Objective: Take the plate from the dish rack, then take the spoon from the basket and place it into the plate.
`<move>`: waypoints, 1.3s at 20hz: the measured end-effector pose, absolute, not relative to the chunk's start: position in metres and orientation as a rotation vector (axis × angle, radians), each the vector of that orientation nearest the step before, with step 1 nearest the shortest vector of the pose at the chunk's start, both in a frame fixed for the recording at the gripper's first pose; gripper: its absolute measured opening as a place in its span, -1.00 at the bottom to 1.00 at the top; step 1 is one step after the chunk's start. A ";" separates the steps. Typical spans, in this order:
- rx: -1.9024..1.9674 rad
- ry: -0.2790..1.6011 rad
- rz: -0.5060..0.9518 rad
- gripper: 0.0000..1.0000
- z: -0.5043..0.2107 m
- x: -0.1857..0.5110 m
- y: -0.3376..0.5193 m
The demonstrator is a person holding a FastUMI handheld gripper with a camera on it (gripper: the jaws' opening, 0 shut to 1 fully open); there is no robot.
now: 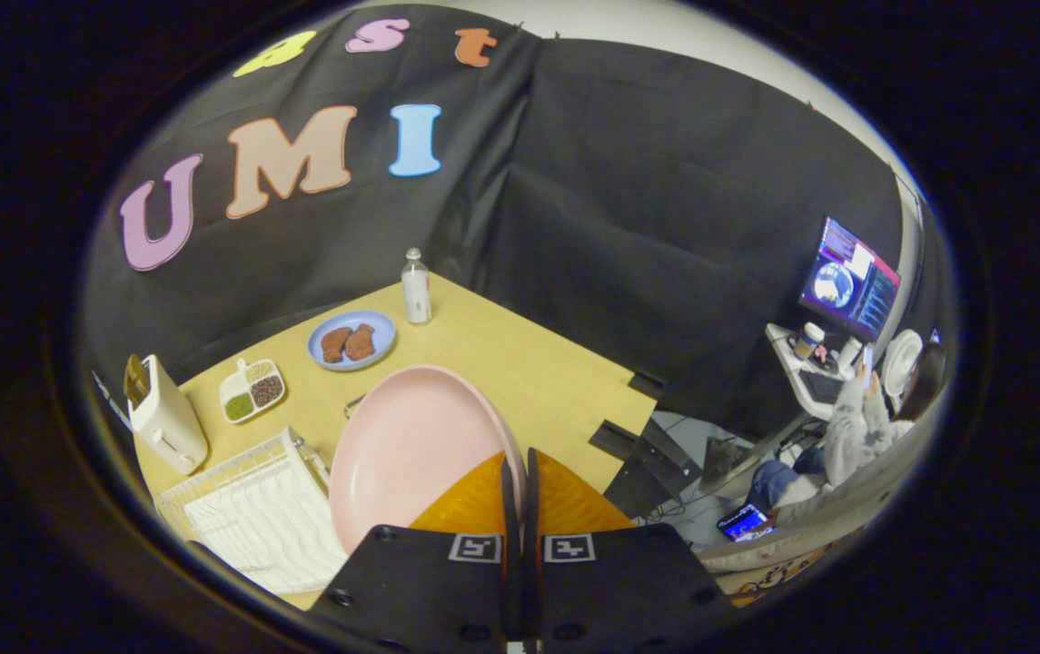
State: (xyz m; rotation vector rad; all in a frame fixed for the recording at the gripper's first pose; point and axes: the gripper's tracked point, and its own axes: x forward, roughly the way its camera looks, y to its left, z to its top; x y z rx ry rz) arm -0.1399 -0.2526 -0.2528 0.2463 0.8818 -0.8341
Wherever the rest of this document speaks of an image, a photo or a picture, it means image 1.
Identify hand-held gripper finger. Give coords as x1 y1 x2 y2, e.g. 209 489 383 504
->
522 449 740 654
309 451 522 654

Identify pink plate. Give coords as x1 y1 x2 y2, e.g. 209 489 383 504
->
329 365 528 556

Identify white dish rack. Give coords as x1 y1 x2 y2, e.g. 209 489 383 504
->
154 427 350 597

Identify blue plate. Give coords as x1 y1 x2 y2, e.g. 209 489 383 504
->
307 311 397 372

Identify glowing tablet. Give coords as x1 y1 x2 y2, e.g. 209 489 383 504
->
717 503 775 543

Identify clear plastic bottle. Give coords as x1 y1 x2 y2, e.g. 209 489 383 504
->
401 248 433 326

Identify white divided snack tray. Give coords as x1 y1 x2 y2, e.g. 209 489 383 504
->
218 358 286 425

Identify grey sofa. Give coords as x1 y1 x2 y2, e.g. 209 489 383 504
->
699 427 934 575

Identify white computer desk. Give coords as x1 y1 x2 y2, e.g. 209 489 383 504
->
764 322 849 422

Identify black keyboard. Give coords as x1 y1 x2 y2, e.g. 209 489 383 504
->
798 368 845 407

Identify white toaster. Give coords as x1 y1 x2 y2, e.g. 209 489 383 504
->
124 353 210 476

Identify black backdrop cloth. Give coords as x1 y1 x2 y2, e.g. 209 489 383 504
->
82 5 906 441

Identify computer monitor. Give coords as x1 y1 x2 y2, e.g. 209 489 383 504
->
797 215 903 343

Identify black table leg frame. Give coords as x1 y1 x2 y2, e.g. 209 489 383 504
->
589 367 704 520

